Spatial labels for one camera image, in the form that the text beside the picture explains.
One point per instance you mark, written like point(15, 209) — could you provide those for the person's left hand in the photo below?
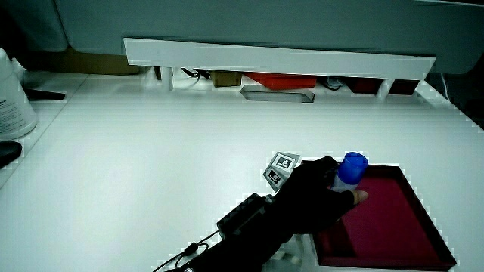
point(308, 204)

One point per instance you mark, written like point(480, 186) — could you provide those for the blue-capped glue bottle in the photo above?
point(351, 170)

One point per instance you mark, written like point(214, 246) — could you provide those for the dark red rectangular plate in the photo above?
point(385, 223)

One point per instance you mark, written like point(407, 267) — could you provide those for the dark red box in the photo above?
point(365, 85)

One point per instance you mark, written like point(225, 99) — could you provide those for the white desk shelf riser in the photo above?
point(276, 59)

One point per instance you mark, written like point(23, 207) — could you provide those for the small brown box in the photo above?
point(226, 78)

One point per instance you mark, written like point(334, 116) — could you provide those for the brown cardboard board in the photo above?
point(94, 62)

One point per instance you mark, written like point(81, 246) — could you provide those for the flat black object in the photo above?
point(44, 94)

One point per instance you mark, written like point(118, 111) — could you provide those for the black rounded object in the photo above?
point(7, 152)

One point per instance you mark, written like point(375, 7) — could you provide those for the white labelled container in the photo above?
point(11, 107)

